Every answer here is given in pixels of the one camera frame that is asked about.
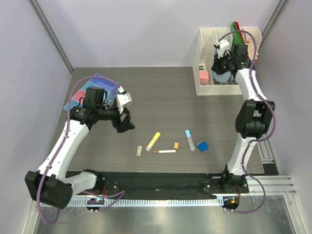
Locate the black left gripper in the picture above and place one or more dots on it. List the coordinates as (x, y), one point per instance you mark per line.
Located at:
(126, 124)

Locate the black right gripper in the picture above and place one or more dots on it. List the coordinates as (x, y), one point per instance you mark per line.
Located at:
(216, 67)

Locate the pink cube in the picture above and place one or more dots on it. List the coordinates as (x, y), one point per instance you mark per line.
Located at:
(203, 77)

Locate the yellow highlighter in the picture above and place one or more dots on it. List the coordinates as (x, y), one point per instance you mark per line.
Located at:
(153, 141)

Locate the blue pink drawer organizer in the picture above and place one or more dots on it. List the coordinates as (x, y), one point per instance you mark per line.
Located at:
(110, 86)

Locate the white brown-capped pen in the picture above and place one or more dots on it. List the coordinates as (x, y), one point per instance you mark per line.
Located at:
(164, 151)

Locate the blue capped highlighter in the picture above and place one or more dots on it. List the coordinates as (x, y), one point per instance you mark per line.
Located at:
(189, 139)

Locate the blue pencil sharpener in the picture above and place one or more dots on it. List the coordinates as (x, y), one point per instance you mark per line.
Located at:
(202, 146)

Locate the light blue headphones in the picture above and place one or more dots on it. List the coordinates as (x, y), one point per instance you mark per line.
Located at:
(222, 79)

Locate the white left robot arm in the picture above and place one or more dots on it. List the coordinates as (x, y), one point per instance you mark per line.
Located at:
(49, 184)

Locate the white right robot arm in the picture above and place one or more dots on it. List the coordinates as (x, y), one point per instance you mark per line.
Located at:
(252, 121)

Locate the beige speckled eraser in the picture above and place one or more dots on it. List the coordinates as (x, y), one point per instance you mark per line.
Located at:
(139, 150)

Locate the green folder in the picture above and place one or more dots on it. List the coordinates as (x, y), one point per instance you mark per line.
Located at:
(237, 37)

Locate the books in organizer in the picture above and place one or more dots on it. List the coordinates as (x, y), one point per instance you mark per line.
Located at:
(251, 51)

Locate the white mesh file organizer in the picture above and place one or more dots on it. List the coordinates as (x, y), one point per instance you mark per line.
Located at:
(207, 48)

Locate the red folder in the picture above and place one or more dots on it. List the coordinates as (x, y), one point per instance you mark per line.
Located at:
(242, 35)

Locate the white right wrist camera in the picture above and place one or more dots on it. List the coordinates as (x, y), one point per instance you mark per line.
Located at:
(222, 46)

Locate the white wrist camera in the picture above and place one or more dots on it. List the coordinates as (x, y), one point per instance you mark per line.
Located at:
(222, 46)
(123, 100)

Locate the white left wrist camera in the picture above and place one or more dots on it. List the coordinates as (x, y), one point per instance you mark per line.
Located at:
(123, 100)

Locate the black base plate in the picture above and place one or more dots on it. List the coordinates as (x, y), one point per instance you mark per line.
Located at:
(169, 186)

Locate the white slotted cable duct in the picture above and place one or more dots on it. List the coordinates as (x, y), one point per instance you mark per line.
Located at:
(84, 201)

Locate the aluminium rail frame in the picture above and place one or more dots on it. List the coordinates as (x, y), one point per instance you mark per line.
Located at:
(268, 186)

